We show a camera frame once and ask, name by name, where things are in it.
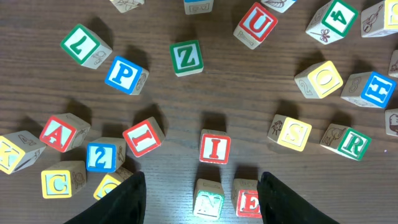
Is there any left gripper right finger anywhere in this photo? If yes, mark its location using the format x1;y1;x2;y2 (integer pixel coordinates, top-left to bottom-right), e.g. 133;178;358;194
257;172;338;224

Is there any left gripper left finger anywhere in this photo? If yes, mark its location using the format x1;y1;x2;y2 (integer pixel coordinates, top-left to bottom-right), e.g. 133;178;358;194
65;171;146;224

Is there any red E block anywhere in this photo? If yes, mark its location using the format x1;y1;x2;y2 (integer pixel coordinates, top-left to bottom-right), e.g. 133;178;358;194
231;179;262;218

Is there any green N block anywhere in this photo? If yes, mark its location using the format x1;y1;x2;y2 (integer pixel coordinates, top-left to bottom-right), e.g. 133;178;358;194
193;179;225;220

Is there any green R block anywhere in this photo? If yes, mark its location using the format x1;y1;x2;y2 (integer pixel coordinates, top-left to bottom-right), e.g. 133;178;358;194
320;124;372;161

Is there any red U block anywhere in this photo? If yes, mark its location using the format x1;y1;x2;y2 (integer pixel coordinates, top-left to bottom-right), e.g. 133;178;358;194
233;2;278;50

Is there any yellow Q block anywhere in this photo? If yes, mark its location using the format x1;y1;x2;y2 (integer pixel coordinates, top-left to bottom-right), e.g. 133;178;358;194
93;167;133;200

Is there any blue 2 block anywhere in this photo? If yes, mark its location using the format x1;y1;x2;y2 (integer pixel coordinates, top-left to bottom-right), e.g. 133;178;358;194
86;137;126;173

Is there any yellow C block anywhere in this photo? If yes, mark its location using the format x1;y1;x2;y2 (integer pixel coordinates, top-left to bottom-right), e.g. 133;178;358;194
40;161;87;199

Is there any red I block left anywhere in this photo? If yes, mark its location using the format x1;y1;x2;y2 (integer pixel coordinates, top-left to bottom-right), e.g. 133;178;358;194
123;117;165;157

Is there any red i block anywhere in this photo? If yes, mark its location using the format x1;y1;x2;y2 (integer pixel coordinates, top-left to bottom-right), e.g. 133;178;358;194
199;129;231;164
123;117;165;157

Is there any yellow S block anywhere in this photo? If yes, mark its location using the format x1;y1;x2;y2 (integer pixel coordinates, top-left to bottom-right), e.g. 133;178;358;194
267;114;312;152

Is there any red I block centre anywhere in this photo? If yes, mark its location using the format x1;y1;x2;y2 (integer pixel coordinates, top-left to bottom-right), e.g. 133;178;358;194
199;129;231;164

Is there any red A block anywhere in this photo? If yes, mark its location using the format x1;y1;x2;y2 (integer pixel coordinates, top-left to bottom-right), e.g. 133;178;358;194
39;113;91;152

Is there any yellow K block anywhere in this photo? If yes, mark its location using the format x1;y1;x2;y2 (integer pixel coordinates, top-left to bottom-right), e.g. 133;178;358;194
1;131;47;175

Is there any blue P block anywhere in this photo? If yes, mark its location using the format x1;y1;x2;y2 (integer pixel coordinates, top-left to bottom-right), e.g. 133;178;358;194
104;56;149;95

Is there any yellow O block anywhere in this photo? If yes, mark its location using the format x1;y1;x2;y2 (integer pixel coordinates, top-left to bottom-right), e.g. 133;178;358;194
294;60;343;99

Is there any yellow block centre right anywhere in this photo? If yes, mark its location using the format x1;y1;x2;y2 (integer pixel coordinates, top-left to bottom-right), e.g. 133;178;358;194
384;108;398;137

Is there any blue H block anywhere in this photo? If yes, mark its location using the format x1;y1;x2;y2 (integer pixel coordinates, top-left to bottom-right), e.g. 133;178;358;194
340;72;397;109

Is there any green Z block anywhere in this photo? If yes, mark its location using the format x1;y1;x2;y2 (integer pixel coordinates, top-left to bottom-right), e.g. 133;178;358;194
169;40;204;77

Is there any green 7 block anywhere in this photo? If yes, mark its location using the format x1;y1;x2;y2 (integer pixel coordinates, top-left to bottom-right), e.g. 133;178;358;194
60;24;113;69

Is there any green B block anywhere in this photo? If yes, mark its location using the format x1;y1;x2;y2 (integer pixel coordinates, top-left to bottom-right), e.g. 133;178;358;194
388;50;398;78

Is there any green 4 block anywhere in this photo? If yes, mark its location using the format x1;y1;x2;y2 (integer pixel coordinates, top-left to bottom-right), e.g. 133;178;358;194
305;0;359;45

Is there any blue L block right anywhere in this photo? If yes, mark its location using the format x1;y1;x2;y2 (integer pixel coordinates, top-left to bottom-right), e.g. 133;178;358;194
261;0;296;13

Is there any blue l block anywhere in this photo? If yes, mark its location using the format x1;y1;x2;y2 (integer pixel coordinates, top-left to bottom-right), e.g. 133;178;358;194
183;0;214;15
261;0;296;13

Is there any yellow block top left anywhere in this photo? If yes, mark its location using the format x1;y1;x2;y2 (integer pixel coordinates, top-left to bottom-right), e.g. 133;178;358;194
110;0;145;13

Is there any blue L block left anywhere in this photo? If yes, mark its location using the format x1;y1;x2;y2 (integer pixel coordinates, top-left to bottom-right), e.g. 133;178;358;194
183;0;214;15

